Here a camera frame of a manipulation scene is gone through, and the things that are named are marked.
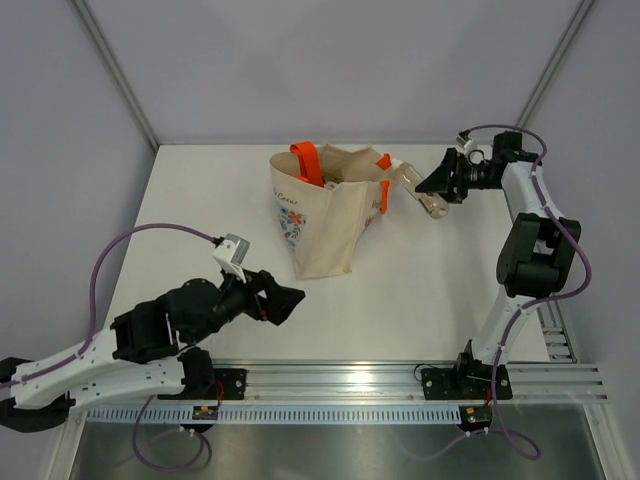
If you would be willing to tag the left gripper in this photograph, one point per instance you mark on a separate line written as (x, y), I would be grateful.
(279, 301)

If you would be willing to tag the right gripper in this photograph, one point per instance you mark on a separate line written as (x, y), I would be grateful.
(441, 182)

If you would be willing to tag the canvas bag orange handles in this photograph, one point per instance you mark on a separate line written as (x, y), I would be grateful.
(322, 227)

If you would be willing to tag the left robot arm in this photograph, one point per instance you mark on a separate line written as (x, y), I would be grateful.
(151, 350)

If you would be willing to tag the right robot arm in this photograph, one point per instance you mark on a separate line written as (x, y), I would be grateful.
(533, 264)

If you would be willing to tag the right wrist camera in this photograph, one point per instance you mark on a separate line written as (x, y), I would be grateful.
(468, 147)

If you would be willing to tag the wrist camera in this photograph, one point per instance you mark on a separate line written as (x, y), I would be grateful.
(230, 253)
(468, 147)

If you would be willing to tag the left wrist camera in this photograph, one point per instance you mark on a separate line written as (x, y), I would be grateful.
(230, 253)

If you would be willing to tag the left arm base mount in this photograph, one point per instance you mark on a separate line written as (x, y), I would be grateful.
(220, 383)

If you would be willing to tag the white slotted cable duct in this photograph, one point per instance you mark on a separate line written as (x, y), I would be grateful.
(236, 414)

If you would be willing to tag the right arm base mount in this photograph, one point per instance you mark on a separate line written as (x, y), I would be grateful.
(454, 384)

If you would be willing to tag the right aluminium frame post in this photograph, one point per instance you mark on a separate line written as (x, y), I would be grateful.
(560, 52)

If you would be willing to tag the aluminium frame post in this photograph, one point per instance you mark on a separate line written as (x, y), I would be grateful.
(560, 52)
(89, 23)

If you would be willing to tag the left aluminium frame post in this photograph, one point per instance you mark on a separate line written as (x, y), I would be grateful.
(89, 23)

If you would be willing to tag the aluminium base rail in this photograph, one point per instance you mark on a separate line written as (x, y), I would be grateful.
(358, 382)

